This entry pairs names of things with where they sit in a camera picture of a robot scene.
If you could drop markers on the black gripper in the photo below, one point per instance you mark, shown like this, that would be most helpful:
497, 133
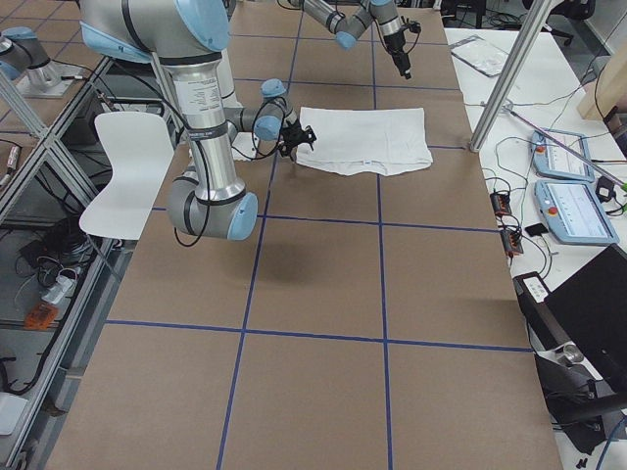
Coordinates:
292, 136
395, 45

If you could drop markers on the white long sleeve t-shirt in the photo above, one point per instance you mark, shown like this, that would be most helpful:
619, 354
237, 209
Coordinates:
349, 142

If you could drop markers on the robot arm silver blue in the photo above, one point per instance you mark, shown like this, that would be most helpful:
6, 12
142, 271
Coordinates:
384, 15
188, 39

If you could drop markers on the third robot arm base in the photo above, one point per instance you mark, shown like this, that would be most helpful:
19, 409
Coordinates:
23, 57

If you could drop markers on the white paper in plastic sleeve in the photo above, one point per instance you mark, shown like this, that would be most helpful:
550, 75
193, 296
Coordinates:
480, 54

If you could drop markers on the white chair seat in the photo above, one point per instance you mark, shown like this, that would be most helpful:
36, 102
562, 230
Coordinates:
140, 151

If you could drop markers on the black orange usb hub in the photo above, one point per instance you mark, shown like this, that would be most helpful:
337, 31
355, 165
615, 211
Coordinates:
500, 204
511, 239

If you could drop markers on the upper blue teach pendant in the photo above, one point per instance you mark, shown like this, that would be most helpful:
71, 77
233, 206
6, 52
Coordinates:
552, 161

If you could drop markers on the blue teach pendant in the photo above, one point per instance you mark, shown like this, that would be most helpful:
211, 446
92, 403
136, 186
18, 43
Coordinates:
552, 161
573, 213

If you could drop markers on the wooden board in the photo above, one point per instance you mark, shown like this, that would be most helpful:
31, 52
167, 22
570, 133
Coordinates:
609, 25

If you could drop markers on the lower blue teach pendant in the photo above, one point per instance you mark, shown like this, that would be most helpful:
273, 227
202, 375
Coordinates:
573, 213

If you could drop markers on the white power strip on floor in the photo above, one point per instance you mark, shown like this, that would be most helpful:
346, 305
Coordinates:
59, 289

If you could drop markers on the orange device on floor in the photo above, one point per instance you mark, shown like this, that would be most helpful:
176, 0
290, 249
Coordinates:
40, 317

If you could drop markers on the black laptop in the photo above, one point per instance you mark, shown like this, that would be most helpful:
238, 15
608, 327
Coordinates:
587, 309

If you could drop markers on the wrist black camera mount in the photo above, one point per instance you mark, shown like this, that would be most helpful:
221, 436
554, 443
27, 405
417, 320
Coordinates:
412, 26
306, 136

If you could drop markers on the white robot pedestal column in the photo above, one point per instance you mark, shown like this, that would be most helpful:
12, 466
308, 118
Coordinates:
242, 143

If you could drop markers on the aluminium frame post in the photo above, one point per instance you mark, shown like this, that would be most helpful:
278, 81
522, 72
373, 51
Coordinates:
517, 56

